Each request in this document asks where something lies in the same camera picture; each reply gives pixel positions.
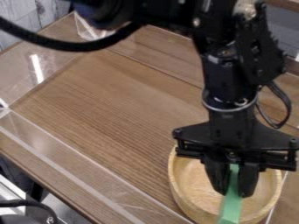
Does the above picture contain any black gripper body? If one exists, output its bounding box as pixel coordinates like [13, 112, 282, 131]
[173, 99, 299, 172]

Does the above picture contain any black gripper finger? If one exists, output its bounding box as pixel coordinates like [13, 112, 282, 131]
[205, 157, 230, 195]
[238, 163, 260, 198]

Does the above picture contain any green rectangular block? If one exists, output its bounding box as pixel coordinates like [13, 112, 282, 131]
[218, 164, 242, 224]

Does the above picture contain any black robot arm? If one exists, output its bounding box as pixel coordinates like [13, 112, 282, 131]
[71, 0, 299, 198]

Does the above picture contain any brown wooden bowl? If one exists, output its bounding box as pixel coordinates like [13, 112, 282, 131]
[169, 150, 284, 224]

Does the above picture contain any clear acrylic enclosure wall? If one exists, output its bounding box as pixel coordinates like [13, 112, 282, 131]
[0, 98, 196, 224]

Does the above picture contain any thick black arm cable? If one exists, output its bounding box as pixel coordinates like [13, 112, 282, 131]
[0, 16, 146, 53]

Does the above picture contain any clear acrylic corner bracket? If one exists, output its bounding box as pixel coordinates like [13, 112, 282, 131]
[75, 13, 117, 41]

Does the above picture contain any black cable bottom left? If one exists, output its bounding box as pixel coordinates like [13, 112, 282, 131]
[0, 199, 57, 224]

